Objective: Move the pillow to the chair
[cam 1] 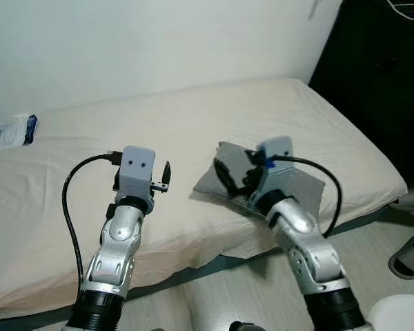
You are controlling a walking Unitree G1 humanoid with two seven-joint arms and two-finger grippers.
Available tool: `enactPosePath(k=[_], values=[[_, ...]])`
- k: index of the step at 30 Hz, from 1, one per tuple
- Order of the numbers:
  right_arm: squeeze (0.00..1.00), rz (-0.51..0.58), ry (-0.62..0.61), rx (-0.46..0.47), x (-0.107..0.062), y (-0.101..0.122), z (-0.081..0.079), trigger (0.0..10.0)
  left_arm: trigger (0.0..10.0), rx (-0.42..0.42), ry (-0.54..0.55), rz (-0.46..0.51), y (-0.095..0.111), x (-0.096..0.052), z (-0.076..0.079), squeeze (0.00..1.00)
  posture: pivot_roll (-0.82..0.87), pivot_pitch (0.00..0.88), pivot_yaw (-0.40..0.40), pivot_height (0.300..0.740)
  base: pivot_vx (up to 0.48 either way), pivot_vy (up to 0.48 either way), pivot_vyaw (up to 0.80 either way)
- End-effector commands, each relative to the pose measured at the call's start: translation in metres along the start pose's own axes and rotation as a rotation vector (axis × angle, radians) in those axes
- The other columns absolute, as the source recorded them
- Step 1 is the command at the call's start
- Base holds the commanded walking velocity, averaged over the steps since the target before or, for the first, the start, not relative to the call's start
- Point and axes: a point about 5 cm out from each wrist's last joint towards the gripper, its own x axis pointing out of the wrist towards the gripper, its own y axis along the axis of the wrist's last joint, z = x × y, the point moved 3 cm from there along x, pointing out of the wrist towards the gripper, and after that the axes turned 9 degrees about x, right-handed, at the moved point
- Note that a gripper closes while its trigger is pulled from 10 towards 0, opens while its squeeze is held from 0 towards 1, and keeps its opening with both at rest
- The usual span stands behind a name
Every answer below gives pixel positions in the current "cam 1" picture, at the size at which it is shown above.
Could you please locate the grey fabric pillow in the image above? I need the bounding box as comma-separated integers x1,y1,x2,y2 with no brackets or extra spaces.
192,141,327,239

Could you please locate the white cable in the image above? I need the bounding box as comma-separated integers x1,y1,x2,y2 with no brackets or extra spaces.
389,0,414,21

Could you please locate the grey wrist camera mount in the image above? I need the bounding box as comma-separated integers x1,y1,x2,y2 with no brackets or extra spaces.
253,136,295,201
117,146,157,201

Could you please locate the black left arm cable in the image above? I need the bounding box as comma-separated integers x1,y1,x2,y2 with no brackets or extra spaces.
61,152,124,292

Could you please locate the robot right leg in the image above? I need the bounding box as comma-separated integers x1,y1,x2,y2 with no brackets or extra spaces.
228,320,262,331

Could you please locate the white blue plastic package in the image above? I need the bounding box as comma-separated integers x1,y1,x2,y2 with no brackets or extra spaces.
0,114,39,152

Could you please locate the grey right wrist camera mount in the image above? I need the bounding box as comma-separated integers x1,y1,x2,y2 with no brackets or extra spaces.
253,136,295,201

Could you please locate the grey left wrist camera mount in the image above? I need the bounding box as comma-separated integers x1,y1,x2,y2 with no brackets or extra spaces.
117,146,157,201

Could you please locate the bed with beige sheet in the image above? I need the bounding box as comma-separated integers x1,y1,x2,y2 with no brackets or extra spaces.
0,77,410,322

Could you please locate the dark bed frame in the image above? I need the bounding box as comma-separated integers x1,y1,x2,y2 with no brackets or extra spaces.
0,202,410,325

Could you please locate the black cabinet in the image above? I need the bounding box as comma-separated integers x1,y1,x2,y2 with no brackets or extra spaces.
308,0,414,188

